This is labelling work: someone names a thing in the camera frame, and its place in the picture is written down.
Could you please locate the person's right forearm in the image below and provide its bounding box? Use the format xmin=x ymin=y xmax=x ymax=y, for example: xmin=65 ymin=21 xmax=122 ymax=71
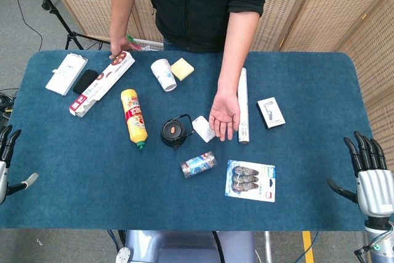
xmin=109 ymin=0 xmax=139 ymax=41

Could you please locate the small white card box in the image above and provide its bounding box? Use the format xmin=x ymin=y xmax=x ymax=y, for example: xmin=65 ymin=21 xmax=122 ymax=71
xmin=191 ymin=115 xmax=217 ymax=144

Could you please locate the person's left forearm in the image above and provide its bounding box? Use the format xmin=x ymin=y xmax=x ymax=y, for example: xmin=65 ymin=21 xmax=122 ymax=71
xmin=216 ymin=10 xmax=262 ymax=97

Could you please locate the green red small packet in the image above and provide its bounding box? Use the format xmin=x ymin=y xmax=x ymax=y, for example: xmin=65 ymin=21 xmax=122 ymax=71
xmin=126 ymin=34 xmax=143 ymax=51

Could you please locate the robot right five-finger hand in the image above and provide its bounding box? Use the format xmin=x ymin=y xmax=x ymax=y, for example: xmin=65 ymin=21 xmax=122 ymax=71
xmin=326 ymin=131 xmax=394 ymax=218

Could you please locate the black tripod stand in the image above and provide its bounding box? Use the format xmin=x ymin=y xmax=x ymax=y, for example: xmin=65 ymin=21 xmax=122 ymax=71
xmin=23 ymin=0 xmax=111 ymax=51

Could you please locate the thin black floor cable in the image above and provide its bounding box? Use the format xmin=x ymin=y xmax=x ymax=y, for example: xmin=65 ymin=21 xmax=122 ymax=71
xmin=4 ymin=0 xmax=44 ymax=51

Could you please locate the person's torso black jacket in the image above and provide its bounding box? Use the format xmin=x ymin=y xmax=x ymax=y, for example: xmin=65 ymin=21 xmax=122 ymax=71
xmin=110 ymin=0 xmax=279 ymax=54

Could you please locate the correction tape blister pack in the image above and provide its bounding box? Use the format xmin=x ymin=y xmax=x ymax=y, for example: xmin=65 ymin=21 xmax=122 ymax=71
xmin=224 ymin=160 xmax=276 ymax=203

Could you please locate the long red white box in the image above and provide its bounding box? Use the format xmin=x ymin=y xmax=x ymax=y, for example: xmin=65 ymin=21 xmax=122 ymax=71
xmin=68 ymin=51 xmax=136 ymax=118

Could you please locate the black small teapot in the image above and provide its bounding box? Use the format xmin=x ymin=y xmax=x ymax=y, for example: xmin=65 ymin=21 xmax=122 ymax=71
xmin=160 ymin=113 xmax=195 ymax=150

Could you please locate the white box with gimbal print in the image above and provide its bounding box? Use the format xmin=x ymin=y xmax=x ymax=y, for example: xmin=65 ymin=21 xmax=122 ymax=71
xmin=256 ymin=97 xmax=286 ymax=130

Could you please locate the blue cable under table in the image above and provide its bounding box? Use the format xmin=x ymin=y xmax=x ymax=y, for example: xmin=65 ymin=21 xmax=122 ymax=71
xmin=107 ymin=230 xmax=127 ymax=255

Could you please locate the person's left hand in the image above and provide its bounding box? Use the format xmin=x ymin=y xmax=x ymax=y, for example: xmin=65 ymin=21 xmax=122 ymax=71
xmin=208 ymin=89 xmax=241 ymax=142

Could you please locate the blue table cloth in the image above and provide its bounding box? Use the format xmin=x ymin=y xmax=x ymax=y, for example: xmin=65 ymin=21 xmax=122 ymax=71
xmin=0 ymin=49 xmax=394 ymax=232

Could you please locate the robot torso base silver-blue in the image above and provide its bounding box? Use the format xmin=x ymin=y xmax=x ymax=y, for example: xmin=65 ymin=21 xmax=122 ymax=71
xmin=115 ymin=230 xmax=258 ymax=263

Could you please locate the yellow sticky note pad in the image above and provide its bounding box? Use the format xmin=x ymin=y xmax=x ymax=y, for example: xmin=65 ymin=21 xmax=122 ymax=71
xmin=170 ymin=57 xmax=195 ymax=82

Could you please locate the white wire basket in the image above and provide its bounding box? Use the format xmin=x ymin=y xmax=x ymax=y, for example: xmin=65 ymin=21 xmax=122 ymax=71
xmin=134 ymin=38 xmax=164 ymax=52

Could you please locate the yellow sauce bottle green cap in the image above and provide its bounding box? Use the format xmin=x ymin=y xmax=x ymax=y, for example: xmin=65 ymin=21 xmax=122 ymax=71
xmin=120 ymin=88 xmax=149 ymax=151

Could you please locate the person's right hand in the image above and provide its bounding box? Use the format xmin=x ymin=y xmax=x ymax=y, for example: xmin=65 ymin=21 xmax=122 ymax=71
xmin=108 ymin=35 xmax=141 ymax=60

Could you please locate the robot left five-finger hand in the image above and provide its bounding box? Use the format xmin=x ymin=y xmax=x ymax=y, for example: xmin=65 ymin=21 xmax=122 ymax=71
xmin=0 ymin=124 xmax=39 ymax=205

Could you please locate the small blue-labelled packet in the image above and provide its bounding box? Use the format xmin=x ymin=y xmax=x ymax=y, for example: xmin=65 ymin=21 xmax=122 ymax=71
xmin=180 ymin=151 xmax=217 ymax=179

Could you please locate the bundle of cables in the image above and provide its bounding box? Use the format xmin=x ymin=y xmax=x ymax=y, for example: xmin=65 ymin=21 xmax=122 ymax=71
xmin=0 ymin=88 xmax=20 ymax=119

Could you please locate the white paper cup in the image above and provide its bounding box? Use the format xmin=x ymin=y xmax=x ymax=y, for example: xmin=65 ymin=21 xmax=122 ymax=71
xmin=150 ymin=58 xmax=178 ymax=92

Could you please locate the flat white cardboard box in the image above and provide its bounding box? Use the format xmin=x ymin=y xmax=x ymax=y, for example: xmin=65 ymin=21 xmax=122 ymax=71
xmin=45 ymin=53 xmax=89 ymax=97

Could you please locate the black soft pouch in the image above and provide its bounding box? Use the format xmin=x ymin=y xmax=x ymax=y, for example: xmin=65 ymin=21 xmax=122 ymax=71
xmin=72 ymin=69 xmax=100 ymax=95

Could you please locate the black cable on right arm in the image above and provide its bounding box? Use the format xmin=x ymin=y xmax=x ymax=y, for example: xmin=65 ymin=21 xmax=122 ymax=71
xmin=354 ymin=224 xmax=394 ymax=257

